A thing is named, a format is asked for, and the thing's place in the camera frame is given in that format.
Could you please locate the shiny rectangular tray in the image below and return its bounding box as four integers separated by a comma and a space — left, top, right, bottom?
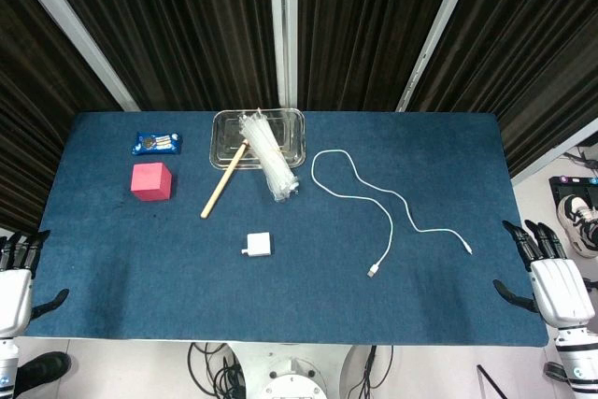
208, 107, 307, 171

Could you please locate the white USB cable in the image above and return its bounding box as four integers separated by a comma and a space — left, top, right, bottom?
310, 149, 474, 278

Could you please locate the dark pleated curtain panel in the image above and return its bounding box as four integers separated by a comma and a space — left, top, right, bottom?
0, 0, 123, 239
297, 0, 463, 113
32, 0, 281, 113
406, 0, 598, 178

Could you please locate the blue cookie packet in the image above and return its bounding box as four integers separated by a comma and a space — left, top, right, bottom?
130, 131, 183, 156

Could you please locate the black cable bundle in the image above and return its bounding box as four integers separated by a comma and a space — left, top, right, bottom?
186, 341, 247, 399
345, 345, 396, 399

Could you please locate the white power adapter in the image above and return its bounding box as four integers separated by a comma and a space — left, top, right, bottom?
241, 232, 272, 259

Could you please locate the pink cube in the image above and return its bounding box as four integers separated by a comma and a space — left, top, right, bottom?
129, 162, 174, 204

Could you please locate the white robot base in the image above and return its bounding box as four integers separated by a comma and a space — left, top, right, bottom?
228, 341, 361, 399

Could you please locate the bundle of clear straws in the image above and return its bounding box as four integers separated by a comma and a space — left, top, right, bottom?
238, 108, 301, 204

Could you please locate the white partition frame post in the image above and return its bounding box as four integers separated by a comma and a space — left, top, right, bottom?
0, 0, 141, 113
510, 130, 598, 185
395, 0, 487, 113
267, 0, 300, 110

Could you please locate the thin black rod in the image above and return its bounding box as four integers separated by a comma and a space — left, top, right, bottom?
476, 363, 508, 399

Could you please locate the black device with coloured buttons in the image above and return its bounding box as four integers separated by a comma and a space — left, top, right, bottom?
548, 175, 598, 208

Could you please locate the black and white sneaker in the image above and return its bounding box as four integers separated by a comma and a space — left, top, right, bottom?
556, 195, 598, 259

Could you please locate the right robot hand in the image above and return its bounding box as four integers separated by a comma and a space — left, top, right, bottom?
492, 220, 595, 329

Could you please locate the blue table cloth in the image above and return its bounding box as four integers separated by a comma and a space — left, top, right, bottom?
21, 111, 550, 349

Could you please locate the wooden stick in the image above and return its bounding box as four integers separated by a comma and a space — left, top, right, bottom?
200, 139, 249, 220

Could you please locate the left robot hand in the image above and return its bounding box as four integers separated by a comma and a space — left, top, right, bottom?
0, 229, 70, 339

